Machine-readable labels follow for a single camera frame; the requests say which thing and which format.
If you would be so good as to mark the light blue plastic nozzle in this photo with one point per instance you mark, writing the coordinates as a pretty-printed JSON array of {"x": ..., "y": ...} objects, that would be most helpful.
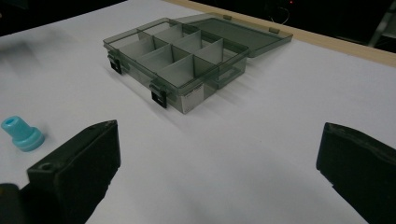
[{"x": 22, "y": 134}]

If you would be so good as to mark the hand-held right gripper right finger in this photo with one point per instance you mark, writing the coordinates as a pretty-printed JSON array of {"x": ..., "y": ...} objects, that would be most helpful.
[{"x": 361, "y": 168}]

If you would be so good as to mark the metal stand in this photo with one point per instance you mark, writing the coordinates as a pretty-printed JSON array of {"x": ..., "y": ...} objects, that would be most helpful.
[{"x": 383, "y": 23}]

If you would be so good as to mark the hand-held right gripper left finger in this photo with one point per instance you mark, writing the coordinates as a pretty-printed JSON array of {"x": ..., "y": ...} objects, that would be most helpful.
[{"x": 77, "y": 168}]

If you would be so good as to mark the clear grey compartment box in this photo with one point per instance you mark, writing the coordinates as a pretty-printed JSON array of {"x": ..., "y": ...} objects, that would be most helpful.
[{"x": 186, "y": 56}]

